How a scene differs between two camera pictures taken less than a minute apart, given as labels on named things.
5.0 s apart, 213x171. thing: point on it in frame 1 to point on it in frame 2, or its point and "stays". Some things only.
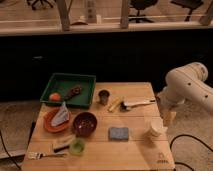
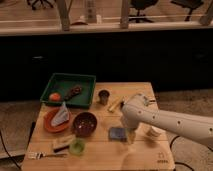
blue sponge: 118,133 stays
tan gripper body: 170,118 to 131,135
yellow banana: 114,104 stays
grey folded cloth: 61,117 stays
